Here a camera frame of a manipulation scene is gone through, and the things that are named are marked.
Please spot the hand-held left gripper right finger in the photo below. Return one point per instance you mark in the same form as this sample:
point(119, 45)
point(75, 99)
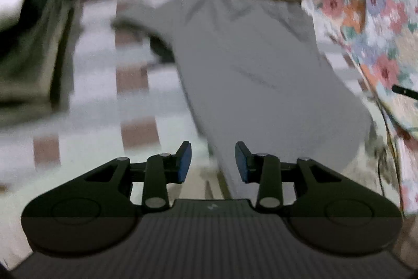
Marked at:
point(242, 163)

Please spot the floral blanket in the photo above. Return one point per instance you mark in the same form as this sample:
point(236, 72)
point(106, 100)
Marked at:
point(385, 20)

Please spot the green and white garment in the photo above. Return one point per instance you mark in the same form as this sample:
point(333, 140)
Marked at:
point(29, 47)

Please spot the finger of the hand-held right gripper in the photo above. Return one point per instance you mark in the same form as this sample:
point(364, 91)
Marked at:
point(405, 91)

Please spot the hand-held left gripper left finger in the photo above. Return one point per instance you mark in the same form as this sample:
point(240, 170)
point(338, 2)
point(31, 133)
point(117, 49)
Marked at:
point(184, 163)

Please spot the checkered bedsheet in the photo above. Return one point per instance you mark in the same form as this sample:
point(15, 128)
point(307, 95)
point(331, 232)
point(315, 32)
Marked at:
point(98, 122)

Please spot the grey shirt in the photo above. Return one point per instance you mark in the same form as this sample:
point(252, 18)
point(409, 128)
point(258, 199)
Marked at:
point(254, 76)

